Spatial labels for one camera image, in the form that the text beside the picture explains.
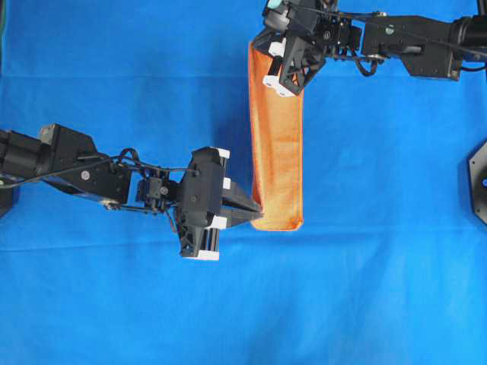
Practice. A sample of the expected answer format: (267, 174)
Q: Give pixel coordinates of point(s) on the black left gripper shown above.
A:
(200, 194)

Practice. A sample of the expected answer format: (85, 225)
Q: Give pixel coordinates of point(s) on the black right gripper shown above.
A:
(295, 60)

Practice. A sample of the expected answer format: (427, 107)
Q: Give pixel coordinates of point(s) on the orange towel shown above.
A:
(277, 145)

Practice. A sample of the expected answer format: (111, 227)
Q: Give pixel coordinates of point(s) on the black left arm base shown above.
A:
(9, 197)

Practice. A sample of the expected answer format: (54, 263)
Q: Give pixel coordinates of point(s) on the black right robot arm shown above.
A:
(428, 48)

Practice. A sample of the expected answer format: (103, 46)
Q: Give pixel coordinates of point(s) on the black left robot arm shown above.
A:
(70, 162)

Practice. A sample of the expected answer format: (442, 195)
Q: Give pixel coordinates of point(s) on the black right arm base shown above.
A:
(477, 181)

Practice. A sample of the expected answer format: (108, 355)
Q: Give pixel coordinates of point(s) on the blue table cloth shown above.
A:
(389, 266)

